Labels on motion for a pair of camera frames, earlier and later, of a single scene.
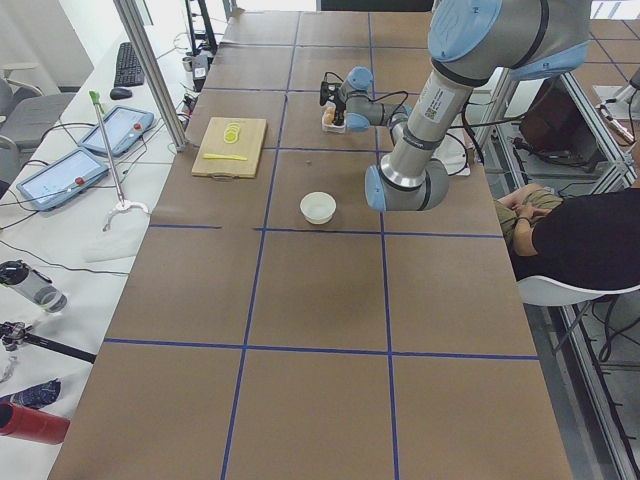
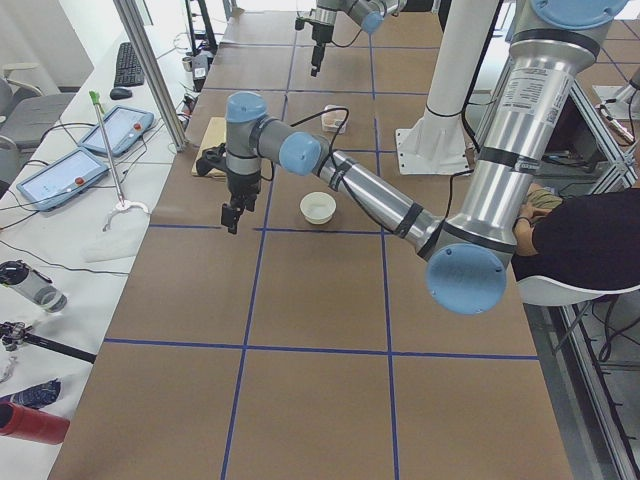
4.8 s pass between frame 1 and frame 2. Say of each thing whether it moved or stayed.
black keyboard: stayed
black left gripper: moved
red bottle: stayed
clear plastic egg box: stayed
